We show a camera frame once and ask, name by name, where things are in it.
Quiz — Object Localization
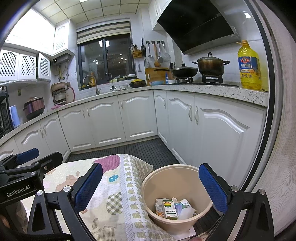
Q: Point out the white plastic bag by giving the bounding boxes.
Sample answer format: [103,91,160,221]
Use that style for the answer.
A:
[175,199,196,220]

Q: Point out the beige plastic trash bin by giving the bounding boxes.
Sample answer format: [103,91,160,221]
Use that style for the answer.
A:
[142,164,213,235]

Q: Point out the kitchen faucet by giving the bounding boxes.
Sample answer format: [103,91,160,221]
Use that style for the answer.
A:
[83,74,100,95]

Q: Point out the white lower kitchen cabinets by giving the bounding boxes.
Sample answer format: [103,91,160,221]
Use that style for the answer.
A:
[1,90,266,186]

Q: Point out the kitchen window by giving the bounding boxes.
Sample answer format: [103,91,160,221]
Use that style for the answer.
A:
[78,34,135,90]

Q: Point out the purple rice cooker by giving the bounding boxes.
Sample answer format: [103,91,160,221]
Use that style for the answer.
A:
[23,96,45,120]

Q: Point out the patterned table cloth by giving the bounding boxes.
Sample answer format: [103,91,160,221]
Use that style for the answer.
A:
[43,154,174,240]

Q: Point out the colourful small carton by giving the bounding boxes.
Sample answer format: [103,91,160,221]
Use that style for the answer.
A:
[162,200,178,220]

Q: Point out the yellow black casserole pot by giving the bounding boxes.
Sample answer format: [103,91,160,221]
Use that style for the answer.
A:
[129,79,147,88]

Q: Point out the gas stove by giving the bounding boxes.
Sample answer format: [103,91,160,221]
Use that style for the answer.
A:
[175,75,239,87]

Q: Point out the wooden cutting board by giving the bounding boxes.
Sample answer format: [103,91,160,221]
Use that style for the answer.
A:
[145,68,174,86]

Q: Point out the dark stock pot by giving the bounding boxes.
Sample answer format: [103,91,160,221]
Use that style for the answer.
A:
[192,52,230,76]

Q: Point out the yellow cooking oil bottle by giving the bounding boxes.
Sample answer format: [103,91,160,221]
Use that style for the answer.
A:
[237,40,262,90]

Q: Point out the black wok with lid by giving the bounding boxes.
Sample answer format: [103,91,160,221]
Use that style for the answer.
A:
[154,64,198,78]

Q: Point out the black range hood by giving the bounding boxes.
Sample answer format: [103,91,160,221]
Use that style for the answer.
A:
[157,1,240,55]

